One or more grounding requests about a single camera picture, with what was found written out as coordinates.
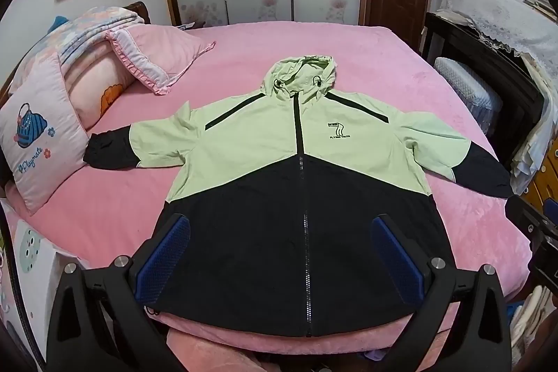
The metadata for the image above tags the white covered stool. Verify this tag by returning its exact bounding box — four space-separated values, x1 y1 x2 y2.
433 57 504 135

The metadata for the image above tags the pink ruffled pillow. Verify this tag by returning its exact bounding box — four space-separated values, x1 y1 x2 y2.
107 23 217 96

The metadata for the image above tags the white lace cover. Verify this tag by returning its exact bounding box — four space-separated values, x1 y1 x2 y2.
436 0 558 72

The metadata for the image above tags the stack of books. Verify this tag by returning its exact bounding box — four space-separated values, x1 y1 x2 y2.
523 0 554 17

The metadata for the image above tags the stack of cream cloths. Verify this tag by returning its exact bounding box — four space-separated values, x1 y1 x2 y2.
510 285 558 355

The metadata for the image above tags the floral folded quilt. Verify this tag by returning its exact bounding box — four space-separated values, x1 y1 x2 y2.
9 6 145 94

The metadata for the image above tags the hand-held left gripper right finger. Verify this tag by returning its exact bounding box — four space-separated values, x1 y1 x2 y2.
370 214 512 372

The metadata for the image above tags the pink bed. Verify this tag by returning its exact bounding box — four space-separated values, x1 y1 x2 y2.
0 22 530 357

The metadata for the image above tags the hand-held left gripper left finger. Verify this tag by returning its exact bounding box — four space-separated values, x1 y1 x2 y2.
46 213 191 372

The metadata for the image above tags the green and black hooded jacket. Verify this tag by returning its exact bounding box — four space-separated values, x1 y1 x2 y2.
83 55 515 339

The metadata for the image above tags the wooden chest of drawers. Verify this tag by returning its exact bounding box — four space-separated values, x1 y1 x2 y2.
521 137 558 225

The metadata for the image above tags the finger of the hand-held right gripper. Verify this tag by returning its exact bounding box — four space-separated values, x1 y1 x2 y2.
506 194 552 242

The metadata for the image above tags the peach pillow with orange print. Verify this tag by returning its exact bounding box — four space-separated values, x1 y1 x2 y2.
65 50 137 131

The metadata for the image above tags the pink handbag print cushion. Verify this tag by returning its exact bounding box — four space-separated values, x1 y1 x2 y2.
0 52 90 217

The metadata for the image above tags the wooden headboard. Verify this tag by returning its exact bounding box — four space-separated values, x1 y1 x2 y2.
122 1 151 24

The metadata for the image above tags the cream hanging cloth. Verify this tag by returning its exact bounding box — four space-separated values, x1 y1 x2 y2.
508 54 558 196

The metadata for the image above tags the white cartoon storage box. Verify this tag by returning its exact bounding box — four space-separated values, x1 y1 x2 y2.
0 198 88 355

